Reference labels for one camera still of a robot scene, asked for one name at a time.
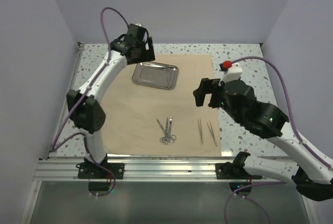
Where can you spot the aluminium mounting rail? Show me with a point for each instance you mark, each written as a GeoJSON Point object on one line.
{"type": "Point", "coordinates": [139, 169]}

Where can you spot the steel instrument tray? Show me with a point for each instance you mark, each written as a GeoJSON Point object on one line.
{"type": "Point", "coordinates": [151, 74]}

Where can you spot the steel pointed tweezers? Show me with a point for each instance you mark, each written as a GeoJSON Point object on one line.
{"type": "Point", "coordinates": [200, 130]}

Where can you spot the steel ring-handled scissors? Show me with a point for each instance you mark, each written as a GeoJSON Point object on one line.
{"type": "Point", "coordinates": [166, 123]}

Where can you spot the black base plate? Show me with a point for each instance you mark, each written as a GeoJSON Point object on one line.
{"type": "Point", "coordinates": [234, 169]}
{"type": "Point", "coordinates": [90, 170]}

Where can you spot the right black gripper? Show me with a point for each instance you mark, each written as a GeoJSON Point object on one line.
{"type": "Point", "coordinates": [206, 86]}

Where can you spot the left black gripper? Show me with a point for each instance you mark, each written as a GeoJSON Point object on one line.
{"type": "Point", "coordinates": [148, 55]}

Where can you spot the steel scalpel handle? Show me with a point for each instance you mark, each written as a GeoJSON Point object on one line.
{"type": "Point", "coordinates": [212, 133]}

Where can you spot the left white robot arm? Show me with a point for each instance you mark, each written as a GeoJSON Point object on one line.
{"type": "Point", "coordinates": [84, 104]}

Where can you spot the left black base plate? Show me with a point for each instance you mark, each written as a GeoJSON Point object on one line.
{"type": "Point", "coordinates": [90, 170]}

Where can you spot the beige cloth wrap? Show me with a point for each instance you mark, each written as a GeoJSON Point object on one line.
{"type": "Point", "coordinates": [131, 112]}

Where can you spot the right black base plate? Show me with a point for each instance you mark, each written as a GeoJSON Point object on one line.
{"type": "Point", "coordinates": [234, 169]}

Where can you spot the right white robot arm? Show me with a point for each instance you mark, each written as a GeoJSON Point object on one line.
{"type": "Point", "coordinates": [310, 171]}

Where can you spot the steel ring-handled forceps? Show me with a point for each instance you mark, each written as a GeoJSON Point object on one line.
{"type": "Point", "coordinates": [165, 139]}
{"type": "Point", "coordinates": [169, 128]}

